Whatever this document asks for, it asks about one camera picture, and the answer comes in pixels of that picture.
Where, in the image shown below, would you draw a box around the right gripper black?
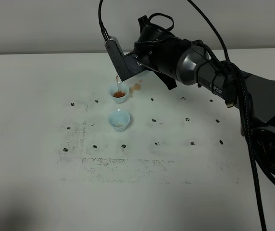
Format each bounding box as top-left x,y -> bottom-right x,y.
123,40 -> 177,90

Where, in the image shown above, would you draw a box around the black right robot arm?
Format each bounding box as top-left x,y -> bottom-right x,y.
131,16 -> 275,175

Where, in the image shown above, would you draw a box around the spilled brown tea puddle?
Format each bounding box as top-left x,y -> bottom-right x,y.
130,79 -> 143,93

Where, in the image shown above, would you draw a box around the far blue porcelain teacup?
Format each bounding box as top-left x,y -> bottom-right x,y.
108,83 -> 130,103

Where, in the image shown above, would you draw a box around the blue porcelain teacup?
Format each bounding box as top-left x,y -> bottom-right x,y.
108,83 -> 130,103
108,109 -> 131,132

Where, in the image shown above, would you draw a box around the near blue porcelain teacup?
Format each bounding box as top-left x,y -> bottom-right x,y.
108,109 -> 131,132

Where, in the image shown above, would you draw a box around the black braided cable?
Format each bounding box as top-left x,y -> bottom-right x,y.
187,0 -> 270,231

